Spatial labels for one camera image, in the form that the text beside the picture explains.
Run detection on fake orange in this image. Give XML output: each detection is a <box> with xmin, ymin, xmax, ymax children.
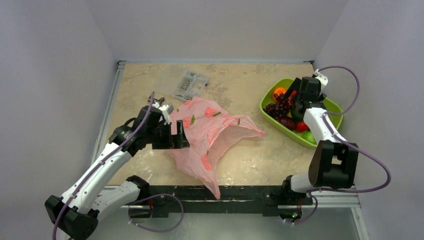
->
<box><xmin>272</xmin><ymin>87</ymin><xmax>287</xmax><ymax>103</ymax></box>

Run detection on aluminium frame rail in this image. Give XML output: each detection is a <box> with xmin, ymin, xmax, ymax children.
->
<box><xmin>89</xmin><ymin>60</ymin><xmax>127</xmax><ymax>166</ymax></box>

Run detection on fake red tomato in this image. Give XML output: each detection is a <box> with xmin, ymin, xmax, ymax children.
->
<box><xmin>288</xmin><ymin>90</ymin><xmax>297</xmax><ymax>101</ymax></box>

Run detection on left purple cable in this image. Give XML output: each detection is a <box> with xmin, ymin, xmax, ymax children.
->
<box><xmin>52</xmin><ymin>92</ymin><xmax>156</xmax><ymax>240</ymax></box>

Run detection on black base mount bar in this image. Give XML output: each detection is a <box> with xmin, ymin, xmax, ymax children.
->
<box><xmin>128</xmin><ymin>184</ymin><xmax>313</xmax><ymax>219</ymax></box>

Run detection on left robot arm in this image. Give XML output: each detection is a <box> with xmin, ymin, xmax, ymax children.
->
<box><xmin>44</xmin><ymin>103</ymin><xmax>190</xmax><ymax>240</ymax></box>

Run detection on fake dark red plum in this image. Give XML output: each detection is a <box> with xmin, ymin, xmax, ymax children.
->
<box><xmin>278</xmin><ymin>116</ymin><xmax>297</xmax><ymax>131</ymax></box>

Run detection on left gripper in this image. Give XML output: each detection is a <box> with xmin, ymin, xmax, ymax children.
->
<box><xmin>146</xmin><ymin>119</ymin><xmax>189</xmax><ymax>149</ymax></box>

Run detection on black metal clamp tool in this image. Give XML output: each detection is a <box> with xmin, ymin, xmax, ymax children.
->
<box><xmin>148</xmin><ymin>97</ymin><xmax>165</xmax><ymax>108</ymax></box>

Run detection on clear screw organizer box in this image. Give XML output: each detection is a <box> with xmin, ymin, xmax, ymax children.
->
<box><xmin>171</xmin><ymin>69</ymin><xmax>210</xmax><ymax>102</ymax></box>

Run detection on green plastic tray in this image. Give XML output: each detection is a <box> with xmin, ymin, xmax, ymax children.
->
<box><xmin>259</xmin><ymin>78</ymin><xmax>344</xmax><ymax>149</ymax></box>

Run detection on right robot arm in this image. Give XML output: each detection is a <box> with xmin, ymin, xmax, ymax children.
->
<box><xmin>280</xmin><ymin>76</ymin><xmax>359</xmax><ymax>204</ymax></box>

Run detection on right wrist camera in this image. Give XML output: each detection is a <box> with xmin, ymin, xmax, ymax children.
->
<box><xmin>312</xmin><ymin>69</ymin><xmax>329</xmax><ymax>90</ymax></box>

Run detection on fake dark grapes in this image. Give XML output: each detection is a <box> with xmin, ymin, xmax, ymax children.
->
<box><xmin>262</xmin><ymin>93</ymin><xmax>292</xmax><ymax>120</ymax></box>

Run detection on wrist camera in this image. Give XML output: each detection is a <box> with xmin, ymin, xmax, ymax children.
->
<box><xmin>312</xmin><ymin>69</ymin><xmax>329</xmax><ymax>90</ymax></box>
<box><xmin>152</xmin><ymin>102</ymin><xmax>174</xmax><ymax>125</ymax></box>

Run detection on fake green lime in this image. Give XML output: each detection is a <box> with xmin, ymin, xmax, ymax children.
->
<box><xmin>301</xmin><ymin>130</ymin><xmax>317</xmax><ymax>145</ymax></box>

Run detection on fake green avocado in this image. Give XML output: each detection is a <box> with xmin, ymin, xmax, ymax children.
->
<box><xmin>290</xmin><ymin>107</ymin><xmax>303</xmax><ymax>123</ymax></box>

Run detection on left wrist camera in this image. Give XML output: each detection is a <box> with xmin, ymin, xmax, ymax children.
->
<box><xmin>152</xmin><ymin>102</ymin><xmax>174</xmax><ymax>125</ymax></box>

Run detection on pink plastic bag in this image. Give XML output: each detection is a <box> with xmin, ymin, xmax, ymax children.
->
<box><xmin>167</xmin><ymin>96</ymin><xmax>265</xmax><ymax>200</ymax></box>

